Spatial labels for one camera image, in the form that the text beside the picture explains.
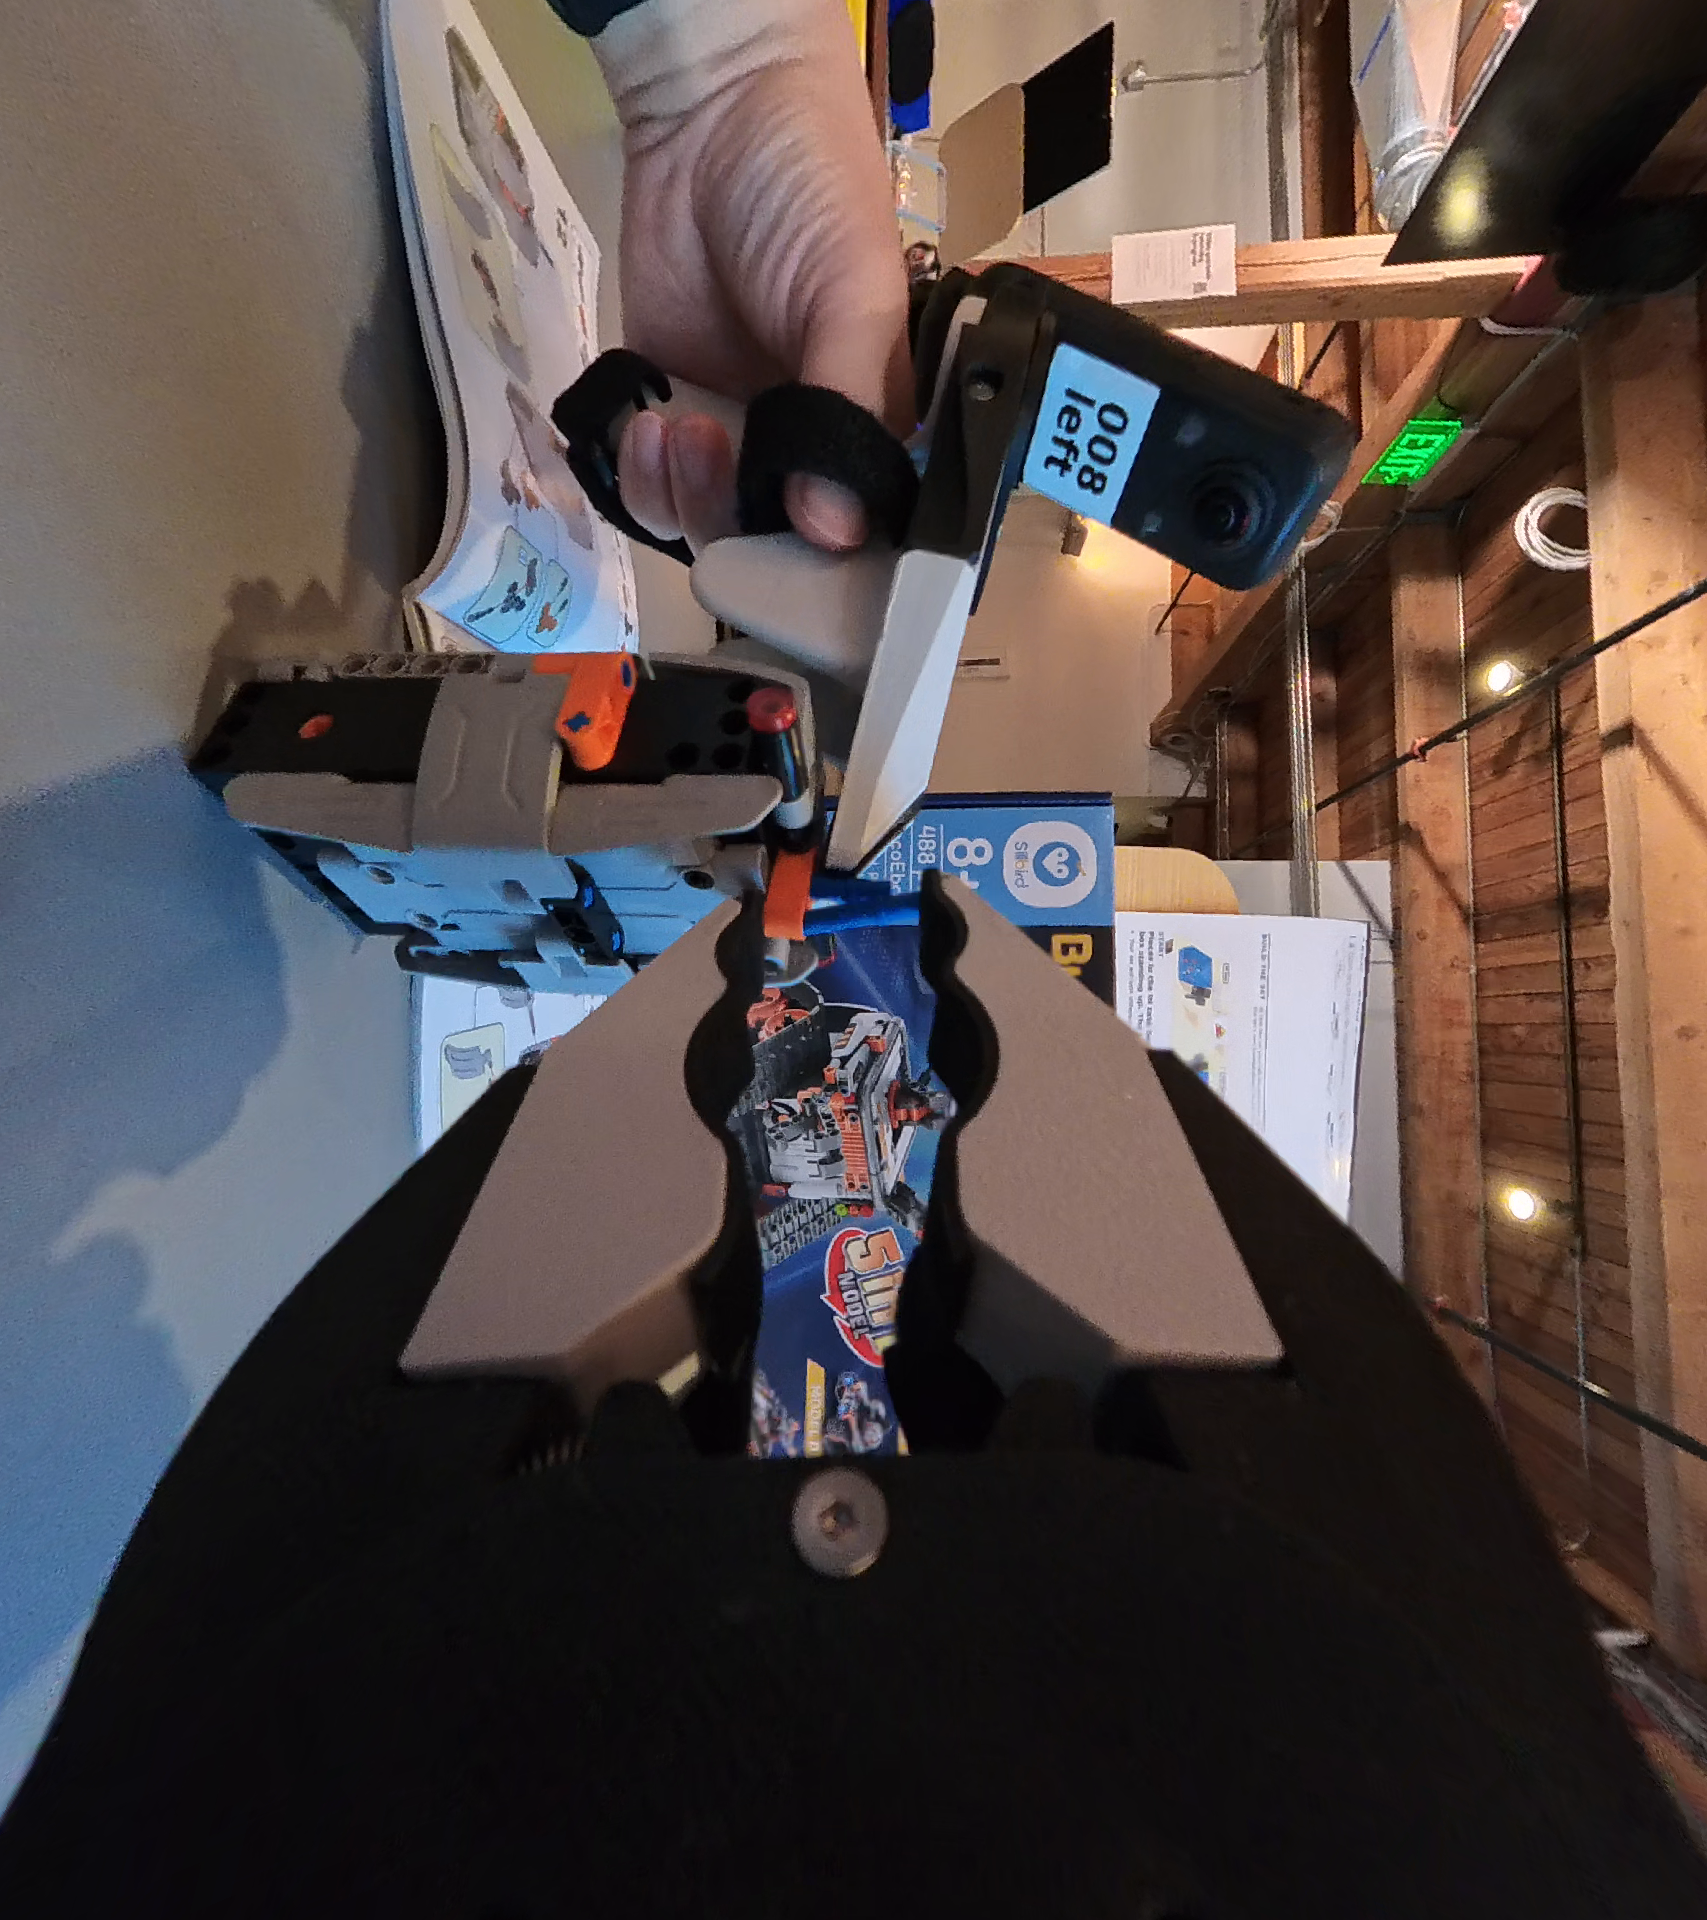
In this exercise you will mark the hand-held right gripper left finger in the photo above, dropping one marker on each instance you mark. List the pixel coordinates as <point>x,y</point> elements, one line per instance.
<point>575,1215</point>

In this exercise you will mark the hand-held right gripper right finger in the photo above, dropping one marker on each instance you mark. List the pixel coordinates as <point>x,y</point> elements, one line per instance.
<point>1107,1200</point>

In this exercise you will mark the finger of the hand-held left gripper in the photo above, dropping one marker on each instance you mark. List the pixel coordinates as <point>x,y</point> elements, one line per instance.
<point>913,661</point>

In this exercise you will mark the blue connector pin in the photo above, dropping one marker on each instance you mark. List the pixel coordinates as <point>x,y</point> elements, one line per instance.
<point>859,904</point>

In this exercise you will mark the grey toy robot model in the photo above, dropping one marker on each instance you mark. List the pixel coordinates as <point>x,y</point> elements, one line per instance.
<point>477,751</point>

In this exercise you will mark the grey desk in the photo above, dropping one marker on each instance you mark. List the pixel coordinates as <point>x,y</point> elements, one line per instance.
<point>118,374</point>

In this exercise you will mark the person's left hand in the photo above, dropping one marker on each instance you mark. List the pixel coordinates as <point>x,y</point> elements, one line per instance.
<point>763,194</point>

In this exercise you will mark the green exit sign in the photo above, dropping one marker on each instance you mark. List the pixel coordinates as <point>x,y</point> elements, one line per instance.
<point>1415,454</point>

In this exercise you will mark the small white notice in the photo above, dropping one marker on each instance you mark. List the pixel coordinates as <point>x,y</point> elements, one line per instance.
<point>1175,270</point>

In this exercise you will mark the white printed notice sheet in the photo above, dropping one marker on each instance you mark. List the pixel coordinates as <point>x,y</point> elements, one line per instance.
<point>1287,1051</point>

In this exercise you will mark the blue robot kit box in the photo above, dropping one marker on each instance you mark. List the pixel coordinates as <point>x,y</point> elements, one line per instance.
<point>1047,863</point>

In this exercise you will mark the curved plywood panel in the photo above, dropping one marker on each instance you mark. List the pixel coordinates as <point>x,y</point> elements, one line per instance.
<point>1175,878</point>

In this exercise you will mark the ceiling spot light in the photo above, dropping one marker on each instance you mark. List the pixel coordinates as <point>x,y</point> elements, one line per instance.
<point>1521,1203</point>
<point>1501,675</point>

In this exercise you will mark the black panel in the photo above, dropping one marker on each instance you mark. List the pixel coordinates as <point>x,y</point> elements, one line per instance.
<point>1617,104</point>

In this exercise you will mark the white instruction booklet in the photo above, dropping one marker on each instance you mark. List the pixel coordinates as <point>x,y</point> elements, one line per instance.
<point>491,224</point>

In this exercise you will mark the silver air duct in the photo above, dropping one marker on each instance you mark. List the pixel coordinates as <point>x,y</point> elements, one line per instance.
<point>1407,120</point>

